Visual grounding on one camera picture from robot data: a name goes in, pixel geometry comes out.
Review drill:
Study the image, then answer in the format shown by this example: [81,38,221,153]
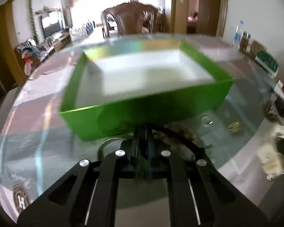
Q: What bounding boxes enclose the white wrist watch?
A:
[257,123,284,180]

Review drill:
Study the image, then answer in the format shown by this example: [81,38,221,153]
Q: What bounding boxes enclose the plaid tablecloth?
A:
[0,35,284,220]

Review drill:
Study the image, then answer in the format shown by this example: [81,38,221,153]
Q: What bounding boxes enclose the green cardboard box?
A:
[59,38,234,140]

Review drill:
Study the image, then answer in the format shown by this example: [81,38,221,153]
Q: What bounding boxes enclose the black power adapter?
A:
[275,95,284,118]

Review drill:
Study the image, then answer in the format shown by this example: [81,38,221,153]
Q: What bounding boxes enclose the green white package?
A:
[255,50,279,79]

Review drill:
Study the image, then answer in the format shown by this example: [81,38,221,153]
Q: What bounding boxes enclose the armchair with clothes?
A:
[16,37,54,76]

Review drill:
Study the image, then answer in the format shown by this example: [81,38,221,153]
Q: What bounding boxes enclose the wooden tv cabinet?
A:
[48,32,72,52]

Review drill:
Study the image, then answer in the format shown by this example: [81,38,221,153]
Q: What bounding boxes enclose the white baby fence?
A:
[69,26,88,42]

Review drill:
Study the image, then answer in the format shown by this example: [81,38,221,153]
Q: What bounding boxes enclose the glass tea jar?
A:
[240,31,251,53]

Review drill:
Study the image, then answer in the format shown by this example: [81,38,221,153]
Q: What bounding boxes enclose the plastic water bottle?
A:
[233,20,244,51]

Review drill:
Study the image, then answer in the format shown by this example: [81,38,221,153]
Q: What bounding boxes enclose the green ivy garland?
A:
[28,0,39,44]

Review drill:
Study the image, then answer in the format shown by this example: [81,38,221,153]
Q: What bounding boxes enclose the flat screen television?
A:
[40,16,62,38]

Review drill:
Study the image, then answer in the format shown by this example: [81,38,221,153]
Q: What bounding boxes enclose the carved wooden chair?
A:
[101,2,158,38]

